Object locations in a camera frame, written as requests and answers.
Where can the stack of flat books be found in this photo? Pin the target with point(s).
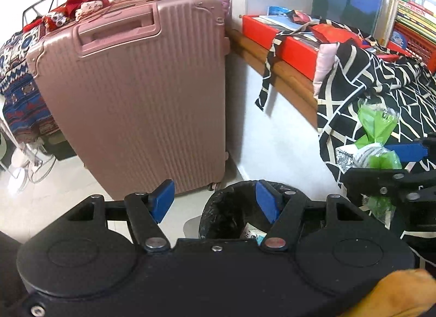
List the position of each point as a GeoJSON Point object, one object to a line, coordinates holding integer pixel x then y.
{"type": "Point", "coordinates": [416, 18]}

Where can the pink suitcase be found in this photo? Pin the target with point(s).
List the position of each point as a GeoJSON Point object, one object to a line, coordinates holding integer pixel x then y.
{"type": "Point", "coordinates": [138, 91]}

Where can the black white patterned cloth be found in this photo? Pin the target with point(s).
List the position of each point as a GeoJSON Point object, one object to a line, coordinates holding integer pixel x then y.
{"type": "Point", "coordinates": [404, 85]}

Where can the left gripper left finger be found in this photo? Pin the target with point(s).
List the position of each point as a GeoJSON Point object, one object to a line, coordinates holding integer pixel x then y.
{"type": "Point", "coordinates": [145, 211]}

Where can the patterned blue red cloth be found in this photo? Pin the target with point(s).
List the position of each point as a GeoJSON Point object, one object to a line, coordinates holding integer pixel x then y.
{"type": "Point", "coordinates": [24, 110]}

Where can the red box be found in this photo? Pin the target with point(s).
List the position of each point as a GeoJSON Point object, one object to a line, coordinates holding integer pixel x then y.
{"type": "Point", "coordinates": [302, 51]}

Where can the green plastic wrapper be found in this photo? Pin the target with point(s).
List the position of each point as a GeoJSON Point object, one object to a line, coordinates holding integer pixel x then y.
{"type": "Point", "coordinates": [378, 122]}

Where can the person's right hand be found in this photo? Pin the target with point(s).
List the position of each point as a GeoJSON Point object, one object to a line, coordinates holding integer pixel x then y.
{"type": "Point", "coordinates": [401, 293]}

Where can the black trash bin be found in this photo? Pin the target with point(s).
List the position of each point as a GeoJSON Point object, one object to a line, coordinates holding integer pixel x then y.
{"type": "Point", "coordinates": [231, 210]}

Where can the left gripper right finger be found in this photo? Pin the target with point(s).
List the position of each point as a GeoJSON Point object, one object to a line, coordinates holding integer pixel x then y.
{"type": "Point", "coordinates": [284, 211]}

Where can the red plastic basket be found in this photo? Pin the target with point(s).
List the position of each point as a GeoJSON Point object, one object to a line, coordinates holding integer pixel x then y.
{"type": "Point", "coordinates": [415, 44]}

